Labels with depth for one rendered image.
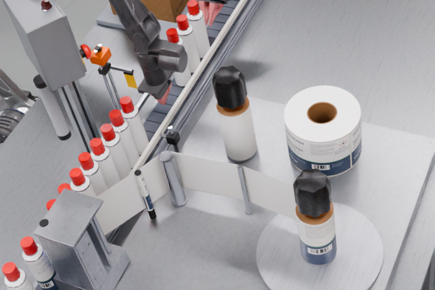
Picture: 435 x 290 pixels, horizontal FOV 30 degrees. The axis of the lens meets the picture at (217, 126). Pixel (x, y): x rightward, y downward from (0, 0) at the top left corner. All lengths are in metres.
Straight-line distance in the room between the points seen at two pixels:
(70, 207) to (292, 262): 0.55
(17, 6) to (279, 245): 0.86
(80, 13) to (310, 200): 2.72
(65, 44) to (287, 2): 1.08
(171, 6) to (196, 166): 0.79
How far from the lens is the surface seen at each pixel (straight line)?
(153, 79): 2.15
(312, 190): 1.79
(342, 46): 2.60
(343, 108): 2.15
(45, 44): 1.90
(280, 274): 2.01
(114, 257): 2.05
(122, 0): 2.05
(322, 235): 1.91
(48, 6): 1.90
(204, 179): 2.10
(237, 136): 2.16
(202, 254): 2.08
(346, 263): 2.01
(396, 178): 2.18
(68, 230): 1.88
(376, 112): 2.40
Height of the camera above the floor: 2.59
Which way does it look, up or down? 47 degrees down
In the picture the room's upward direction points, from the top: 13 degrees counter-clockwise
